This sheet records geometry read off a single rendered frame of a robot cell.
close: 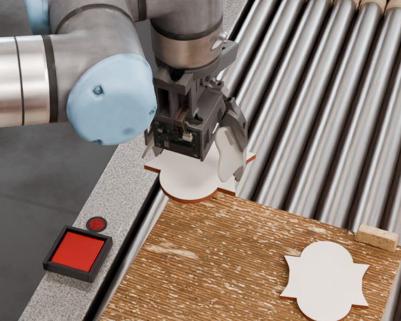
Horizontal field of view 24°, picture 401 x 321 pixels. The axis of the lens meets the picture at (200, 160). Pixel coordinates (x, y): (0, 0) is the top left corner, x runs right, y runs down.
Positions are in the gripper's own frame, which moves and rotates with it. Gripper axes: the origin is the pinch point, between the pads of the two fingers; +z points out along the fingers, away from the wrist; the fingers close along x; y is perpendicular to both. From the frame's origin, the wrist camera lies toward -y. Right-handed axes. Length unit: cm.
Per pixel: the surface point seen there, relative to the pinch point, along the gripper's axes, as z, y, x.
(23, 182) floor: 120, -70, -87
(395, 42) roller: 28, -62, 12
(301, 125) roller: 25.9, -33.7, 3.6
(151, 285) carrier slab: 21.7, 6.3, -5.1
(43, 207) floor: 120, -64, -77
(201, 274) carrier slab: 21.9, 2.0, 0.5
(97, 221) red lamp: 24.3, -2.5, -18.3
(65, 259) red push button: 22.4, 6.4, -18.6
